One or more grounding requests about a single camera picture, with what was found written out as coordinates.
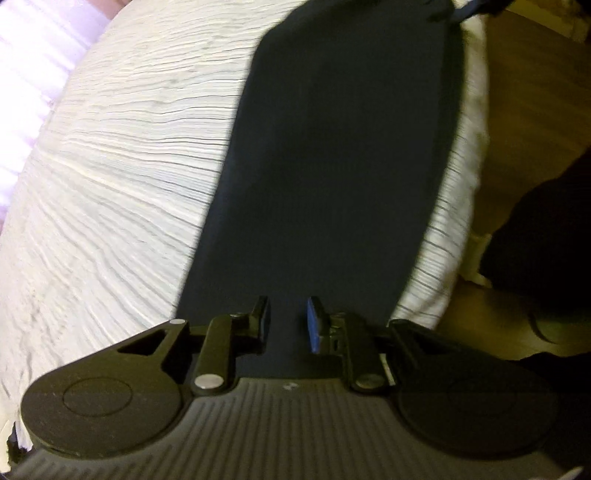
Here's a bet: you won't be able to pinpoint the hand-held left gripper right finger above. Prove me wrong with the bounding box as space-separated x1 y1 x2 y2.
306 295 444 393

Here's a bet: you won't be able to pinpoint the navy pants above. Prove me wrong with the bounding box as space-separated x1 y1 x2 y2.
175 0 465 381

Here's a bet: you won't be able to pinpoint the striped grey bedsheet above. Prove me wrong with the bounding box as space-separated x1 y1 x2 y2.
0 0 491 444

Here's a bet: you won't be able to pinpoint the pink curtain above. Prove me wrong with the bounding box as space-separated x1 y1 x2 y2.
0 0 125 222

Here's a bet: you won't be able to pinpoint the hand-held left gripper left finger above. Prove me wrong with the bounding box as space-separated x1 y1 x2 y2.
106 295 271 398

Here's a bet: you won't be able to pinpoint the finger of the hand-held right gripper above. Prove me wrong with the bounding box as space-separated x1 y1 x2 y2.
455 0 482 22

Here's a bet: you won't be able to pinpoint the person's dark trouser leg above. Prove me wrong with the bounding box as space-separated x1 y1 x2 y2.
480 148 591 370

